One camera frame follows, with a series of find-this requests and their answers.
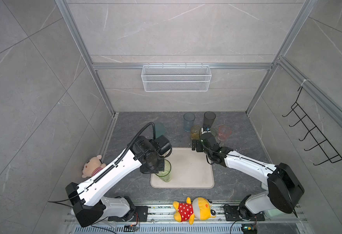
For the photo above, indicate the white wire mesh basket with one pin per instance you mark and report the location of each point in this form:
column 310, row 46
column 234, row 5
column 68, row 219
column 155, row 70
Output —
column 176, row 78

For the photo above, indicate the tall green plastic cup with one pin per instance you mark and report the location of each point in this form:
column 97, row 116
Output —
column 165, row 175

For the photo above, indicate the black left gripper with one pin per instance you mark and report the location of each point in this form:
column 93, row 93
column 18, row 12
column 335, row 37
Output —
column 145, row 170

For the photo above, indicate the beige plastic tray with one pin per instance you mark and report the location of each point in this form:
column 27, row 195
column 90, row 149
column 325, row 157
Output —
column 189, row 170

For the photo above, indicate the short green plastic cup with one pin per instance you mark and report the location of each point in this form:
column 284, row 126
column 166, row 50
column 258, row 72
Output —
column 214, row 132

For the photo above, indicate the pink plastic cup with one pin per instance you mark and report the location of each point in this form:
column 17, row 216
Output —
column 224, row 132

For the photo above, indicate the yellow bear plush toy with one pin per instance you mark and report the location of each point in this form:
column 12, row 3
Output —
column 200, row 208

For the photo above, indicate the blue plastic cup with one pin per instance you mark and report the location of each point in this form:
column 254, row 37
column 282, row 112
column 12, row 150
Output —
column 188, row 121

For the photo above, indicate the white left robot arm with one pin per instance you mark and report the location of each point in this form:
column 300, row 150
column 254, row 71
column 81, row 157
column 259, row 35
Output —
column 88, row 201

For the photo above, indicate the black wire hook rack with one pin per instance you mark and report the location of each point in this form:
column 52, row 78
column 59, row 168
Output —
column 320, row 141

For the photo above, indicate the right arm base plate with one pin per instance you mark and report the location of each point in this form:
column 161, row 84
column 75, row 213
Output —
column 236, row 213

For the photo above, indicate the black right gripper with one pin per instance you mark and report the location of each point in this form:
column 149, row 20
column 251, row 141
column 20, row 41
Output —
column 199, row 143

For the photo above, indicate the short amber plastic cup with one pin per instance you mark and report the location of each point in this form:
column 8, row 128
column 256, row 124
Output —
column 195, row 132

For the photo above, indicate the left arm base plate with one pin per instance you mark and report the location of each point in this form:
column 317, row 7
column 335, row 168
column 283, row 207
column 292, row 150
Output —
column 139, row 213

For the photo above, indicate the teal plastic cup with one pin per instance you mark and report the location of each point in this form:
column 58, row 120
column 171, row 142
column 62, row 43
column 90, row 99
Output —
column 159, row 129

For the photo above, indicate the dark grey plastic cup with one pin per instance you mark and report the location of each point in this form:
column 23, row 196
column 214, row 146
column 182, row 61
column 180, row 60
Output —
column 209, row 118

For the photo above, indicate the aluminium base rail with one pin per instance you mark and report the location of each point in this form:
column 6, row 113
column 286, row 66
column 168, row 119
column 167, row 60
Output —
column 162, row 212

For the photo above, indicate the pink boy plush doll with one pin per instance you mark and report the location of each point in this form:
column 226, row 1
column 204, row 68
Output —
column 93, row 166

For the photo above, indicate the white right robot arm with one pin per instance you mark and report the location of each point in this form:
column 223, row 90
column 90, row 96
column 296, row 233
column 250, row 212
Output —
column 282, row 189

